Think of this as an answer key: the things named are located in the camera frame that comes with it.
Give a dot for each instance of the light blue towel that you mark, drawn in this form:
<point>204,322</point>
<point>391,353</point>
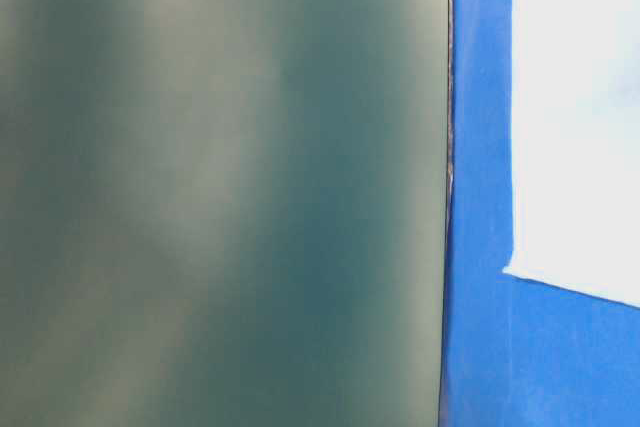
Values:
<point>575,145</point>

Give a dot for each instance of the dark teal backdrop panel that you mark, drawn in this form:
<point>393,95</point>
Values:
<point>222,212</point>

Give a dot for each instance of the blue table cloth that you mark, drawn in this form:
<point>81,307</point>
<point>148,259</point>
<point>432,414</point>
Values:
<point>518,353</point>

